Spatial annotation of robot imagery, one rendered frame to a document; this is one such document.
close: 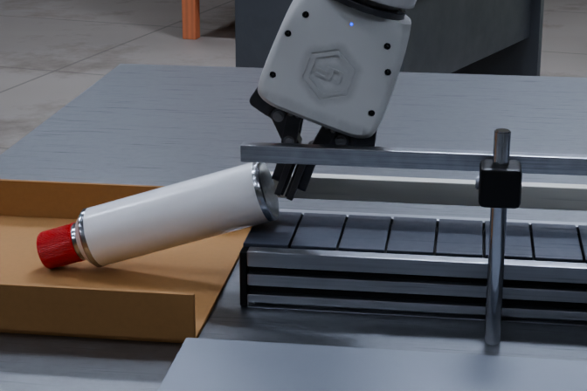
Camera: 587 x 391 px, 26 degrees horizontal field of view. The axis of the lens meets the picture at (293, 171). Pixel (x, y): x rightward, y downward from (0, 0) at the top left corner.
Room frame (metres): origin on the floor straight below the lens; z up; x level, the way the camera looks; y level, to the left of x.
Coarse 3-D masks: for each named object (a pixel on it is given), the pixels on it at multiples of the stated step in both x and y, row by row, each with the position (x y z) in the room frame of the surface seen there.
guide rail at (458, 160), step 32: (256, 160) 0.95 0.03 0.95; (288, 160) 0.95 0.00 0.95; (320, 160) 0.95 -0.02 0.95; (352, 160) 0.94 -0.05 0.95; (384, 160) 0.94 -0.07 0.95; (416, 160) 0.94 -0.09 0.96; (448, 160) 0.93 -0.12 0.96; (480, 160) 0.93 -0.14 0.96; (544, 160) 0.92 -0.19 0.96; (576, 160) 0.92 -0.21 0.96
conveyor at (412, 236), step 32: (288, 224) 1.00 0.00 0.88; (320, 224) 1.00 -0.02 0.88; (352, 224) 1.00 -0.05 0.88; (384, 224) 1.00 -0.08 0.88; (416, 224) 1.00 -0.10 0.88; (448, 224) 1.00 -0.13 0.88; (480, 224) 1.00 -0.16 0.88; (512, 224) 1.00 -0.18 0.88; (544, 224) 1.00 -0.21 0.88; (448, 256) 0.93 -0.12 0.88; (480, 256) 0.93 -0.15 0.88; (512, 256) 0.93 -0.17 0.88; (544, 256) 0.93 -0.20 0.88; (576, 256) 0.93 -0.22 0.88
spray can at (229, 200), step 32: (160, 192) 1.00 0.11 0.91; (192, 192) 0.99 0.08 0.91; (224, 192) 0.98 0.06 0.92; (256, 192) 0.97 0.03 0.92; (96, 224) 1.00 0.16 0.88; (128, 224) 0.99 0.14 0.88; (160, 224) 0.98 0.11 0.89; (192, 224) 0.98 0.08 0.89; (224, 224) 0.98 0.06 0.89; (256, 224) 0.99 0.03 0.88; (64, 256) 1.00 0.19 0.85; (96, 256) 0.99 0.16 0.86; (128, 256) 1.00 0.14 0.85
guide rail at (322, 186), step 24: (312, 192) 1.02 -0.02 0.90; (336, 192) 1.02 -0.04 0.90; (360, 192) 1.02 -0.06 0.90; (384, 192) 1.02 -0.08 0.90; (408, 192) 1.01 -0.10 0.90; (432, 192) 1.01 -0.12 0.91; (456, 192) 1.01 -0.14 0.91; (528, 192) 1.00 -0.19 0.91; (552, 192) 1.00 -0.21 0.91; (576, 192) 0.99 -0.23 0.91
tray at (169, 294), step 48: (0, 192) 1.16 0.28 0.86; (48, 192) 1.15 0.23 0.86; (96, 192) 1.15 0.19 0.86; (0, 240) 1.09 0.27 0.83; (240, 240) 1.09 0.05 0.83; (0, 288) 0.89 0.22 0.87; (48, 288) 0.89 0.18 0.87; (96, 288) 0.89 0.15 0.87; (144, 288) 0.97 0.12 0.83; (192, 288) 0.97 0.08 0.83; (96, 336) 0.88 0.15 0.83; (144, 336) 0.88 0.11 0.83; (192, 336) 0.87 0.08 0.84
